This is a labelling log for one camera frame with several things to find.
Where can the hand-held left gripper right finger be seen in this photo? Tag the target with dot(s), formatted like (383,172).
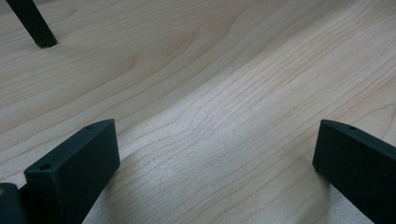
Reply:
(358,165)

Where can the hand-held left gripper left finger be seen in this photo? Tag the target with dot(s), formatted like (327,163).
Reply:
(71,174)

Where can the black metal stand leg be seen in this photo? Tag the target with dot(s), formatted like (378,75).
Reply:
(32,23)

